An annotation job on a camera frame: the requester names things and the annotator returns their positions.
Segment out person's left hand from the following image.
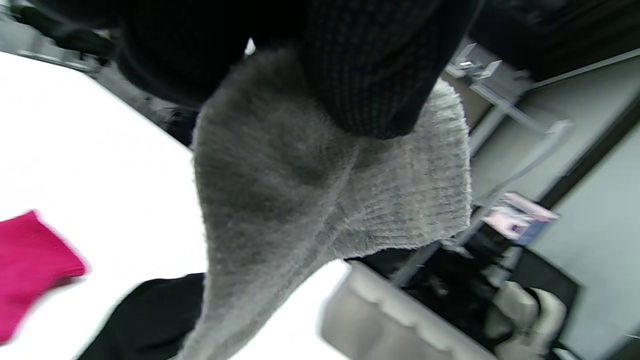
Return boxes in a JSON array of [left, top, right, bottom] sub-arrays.
[[30, 0, 483, 140]]

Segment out grey sock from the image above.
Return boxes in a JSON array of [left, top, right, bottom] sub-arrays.
[[175, 45, 473, 360]]

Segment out black sock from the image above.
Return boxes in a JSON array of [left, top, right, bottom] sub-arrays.
[[75, 272, 207, 360]]

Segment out pink sock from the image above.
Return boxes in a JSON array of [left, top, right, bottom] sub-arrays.
[[0, 210, 88, 346]]

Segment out beige divided organizer box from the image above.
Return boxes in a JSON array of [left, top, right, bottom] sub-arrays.
[[319, 260, 496, 360]]

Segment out cream backpack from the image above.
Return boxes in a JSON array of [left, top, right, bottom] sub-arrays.
[[484, 280, 568, 360]]

